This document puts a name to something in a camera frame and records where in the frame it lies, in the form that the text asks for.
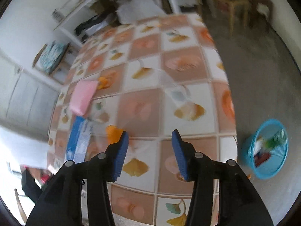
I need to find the blue white small box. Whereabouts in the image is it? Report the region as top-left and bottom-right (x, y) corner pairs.
(65, 116), (92, 163)

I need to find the pink scrubbing sponge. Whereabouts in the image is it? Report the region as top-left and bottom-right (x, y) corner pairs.
(69, 80), (98, 116)

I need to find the orange peel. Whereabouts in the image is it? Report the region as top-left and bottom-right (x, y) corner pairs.
(97, 70), (117, 90)

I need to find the clear plastic container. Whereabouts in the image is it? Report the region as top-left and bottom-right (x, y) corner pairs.
(86, 56), (206, 156)

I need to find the red snack bag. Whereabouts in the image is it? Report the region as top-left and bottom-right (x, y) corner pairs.
(254, 152), (271, 167)

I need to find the green plastic bottle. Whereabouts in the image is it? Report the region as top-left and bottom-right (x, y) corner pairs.
(265, 129), (288, 150)

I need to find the blue waste basket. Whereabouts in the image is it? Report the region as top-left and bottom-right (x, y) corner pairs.
(239, 119), (289, 180)

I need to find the white door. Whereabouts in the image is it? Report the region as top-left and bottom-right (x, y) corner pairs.
(1, 54), (58, 140)

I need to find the wooden chair with cushion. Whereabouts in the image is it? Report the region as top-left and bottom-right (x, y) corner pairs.
(32, 41), (70, 76)

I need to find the floral cushion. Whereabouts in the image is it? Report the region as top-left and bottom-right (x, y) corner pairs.
(38, 41), (69, 75)

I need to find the patterned tablecloth table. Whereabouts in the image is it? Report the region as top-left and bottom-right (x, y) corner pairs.
(47, 13), (237, 225)

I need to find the black bag under table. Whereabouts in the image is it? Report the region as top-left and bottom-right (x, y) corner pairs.
(74, 13), (116, 36)

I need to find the small steel canister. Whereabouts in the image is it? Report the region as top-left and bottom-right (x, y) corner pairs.
(52, 9), (64, 23)

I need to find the white side table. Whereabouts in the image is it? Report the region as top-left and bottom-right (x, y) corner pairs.
(54, 0), (181, 47)

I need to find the dark wooden stool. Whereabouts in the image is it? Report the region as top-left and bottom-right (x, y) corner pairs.
(249, 0), (274, 32)

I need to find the white sack under table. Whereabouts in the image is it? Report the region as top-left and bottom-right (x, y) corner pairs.
(116, 0), (166, 24)

